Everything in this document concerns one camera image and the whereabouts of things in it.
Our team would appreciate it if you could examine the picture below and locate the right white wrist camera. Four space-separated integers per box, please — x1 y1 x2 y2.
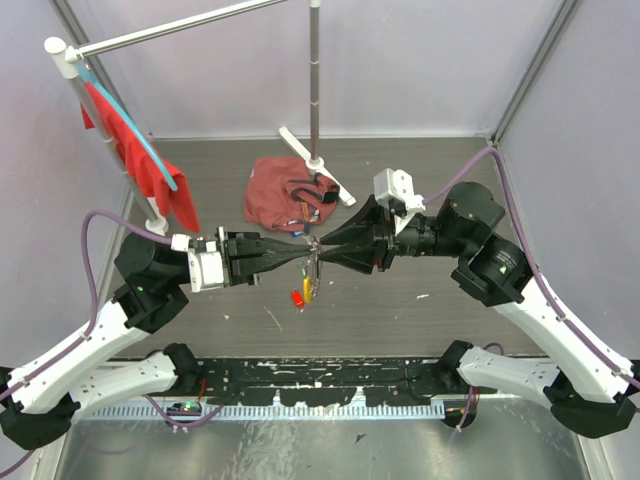
373 168 426 235

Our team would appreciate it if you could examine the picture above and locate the aluminium frame post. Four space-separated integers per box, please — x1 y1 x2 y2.
47 0 153 138
488 0 582 146

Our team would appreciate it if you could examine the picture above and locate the aluminium frame post left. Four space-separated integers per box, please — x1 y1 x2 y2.
47 0 153 138

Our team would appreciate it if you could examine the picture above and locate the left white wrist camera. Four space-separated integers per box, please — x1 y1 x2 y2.
170 234 225 293

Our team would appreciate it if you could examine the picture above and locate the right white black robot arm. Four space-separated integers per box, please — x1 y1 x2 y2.
320 182 639 439

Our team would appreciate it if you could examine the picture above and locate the red tagged key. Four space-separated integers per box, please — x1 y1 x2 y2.
291 290 306 310

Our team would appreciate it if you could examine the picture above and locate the maroon cloth bag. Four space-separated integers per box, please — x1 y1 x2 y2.
243 157 341 233

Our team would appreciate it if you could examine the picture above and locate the keyring with yellow tag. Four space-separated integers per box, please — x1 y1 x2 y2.
301 235 322 305

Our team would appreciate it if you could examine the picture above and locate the blue clothes hanger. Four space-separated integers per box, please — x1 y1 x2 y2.
76 65 178 191

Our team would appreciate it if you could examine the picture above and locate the red hanging cloth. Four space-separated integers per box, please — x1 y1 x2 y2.
84 82 200 233

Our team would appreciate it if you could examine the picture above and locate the aluminium frame post right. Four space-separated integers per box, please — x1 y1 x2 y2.
488 0 582 146

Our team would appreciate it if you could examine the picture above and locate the black tagged key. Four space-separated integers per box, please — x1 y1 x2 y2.
307 237 322 252

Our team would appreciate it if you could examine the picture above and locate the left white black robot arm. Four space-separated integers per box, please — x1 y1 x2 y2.
1 232 312 450

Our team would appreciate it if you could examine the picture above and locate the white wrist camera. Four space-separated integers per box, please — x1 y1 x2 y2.
170 234 225 293
373 168 426 235

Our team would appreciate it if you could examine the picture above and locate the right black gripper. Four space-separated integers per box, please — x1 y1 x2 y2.
318 192 471 274

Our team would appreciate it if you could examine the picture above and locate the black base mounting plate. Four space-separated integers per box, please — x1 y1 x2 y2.
164 357 469 407

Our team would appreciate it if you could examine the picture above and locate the white slotted cable duct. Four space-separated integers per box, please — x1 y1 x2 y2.
87 395 446 421

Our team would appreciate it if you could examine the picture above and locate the white metal clothes rack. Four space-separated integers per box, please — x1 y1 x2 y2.
43 0 357 236

